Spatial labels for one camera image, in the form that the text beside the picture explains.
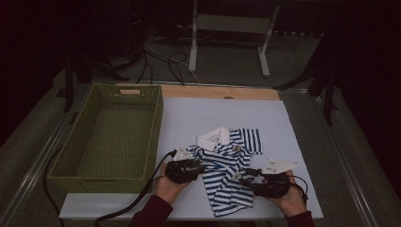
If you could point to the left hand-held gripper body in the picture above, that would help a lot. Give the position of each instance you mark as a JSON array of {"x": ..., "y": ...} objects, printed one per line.
[{"x": 181, "y": 171}]

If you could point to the white table mat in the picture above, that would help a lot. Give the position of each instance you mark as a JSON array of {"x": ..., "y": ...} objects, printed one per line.
[{"x": 252, "y": 113}]

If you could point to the blue white striped polo shirt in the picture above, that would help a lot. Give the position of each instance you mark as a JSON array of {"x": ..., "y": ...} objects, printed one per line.
[{"x": 223, "y": 176}]

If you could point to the person's right hand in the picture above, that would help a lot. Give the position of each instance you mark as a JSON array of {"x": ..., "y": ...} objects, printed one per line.
[{"x": 293, "y": 201}]

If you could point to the white metal frame desk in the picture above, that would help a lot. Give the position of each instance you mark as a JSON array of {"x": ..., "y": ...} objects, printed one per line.
[{"x": 233, "y": 23}]

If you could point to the black metal stand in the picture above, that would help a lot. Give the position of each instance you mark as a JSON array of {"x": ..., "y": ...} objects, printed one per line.
[
  {"x": 329, "y": 101},
  {"x": 68, "y": 88}
]

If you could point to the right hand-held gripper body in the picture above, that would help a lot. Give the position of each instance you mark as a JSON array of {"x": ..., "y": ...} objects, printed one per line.
[{"x": 274, "y": 186}]

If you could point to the green woven basket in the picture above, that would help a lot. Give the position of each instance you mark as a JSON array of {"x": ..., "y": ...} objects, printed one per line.
[{"x": 119, "y": 142}]

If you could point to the person's left hand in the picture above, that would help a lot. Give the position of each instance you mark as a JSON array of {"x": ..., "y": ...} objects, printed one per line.
[{"x": 168, "y": 190}]

